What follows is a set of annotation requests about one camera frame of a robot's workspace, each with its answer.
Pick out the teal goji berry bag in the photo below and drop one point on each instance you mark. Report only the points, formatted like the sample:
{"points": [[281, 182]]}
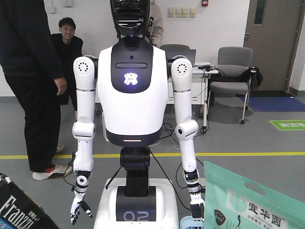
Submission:
{"points": [[236, 202]]}

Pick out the black Franzzi cookie box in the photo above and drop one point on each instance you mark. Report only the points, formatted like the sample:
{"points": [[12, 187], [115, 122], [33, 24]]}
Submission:
{"points": [[18, 211]]}

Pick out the light blue plastic basket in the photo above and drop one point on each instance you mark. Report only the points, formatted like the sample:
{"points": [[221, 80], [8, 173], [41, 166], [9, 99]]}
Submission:
{"points": [[188, 222]]}

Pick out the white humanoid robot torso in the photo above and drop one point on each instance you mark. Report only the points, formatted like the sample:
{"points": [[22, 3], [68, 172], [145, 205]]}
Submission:
{"points": [[133, 90]]}

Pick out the person in beige hoodie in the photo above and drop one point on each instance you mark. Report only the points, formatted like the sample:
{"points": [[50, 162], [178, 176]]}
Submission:
{"points": [[155, 28]]}

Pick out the grey office chair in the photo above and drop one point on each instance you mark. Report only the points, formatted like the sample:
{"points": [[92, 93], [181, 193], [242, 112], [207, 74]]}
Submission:
{"points": [[235, 74]]}

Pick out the seated person in black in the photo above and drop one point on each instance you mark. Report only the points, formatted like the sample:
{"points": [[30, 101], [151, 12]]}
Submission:
{"points": [[68, 47]]}

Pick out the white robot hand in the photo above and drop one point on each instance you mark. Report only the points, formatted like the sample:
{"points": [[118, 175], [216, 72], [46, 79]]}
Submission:
{"points": [[78, 202]]}

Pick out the standing person in black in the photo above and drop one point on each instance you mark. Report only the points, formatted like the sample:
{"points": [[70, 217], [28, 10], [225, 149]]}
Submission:
{"points": [[34, 73]]}

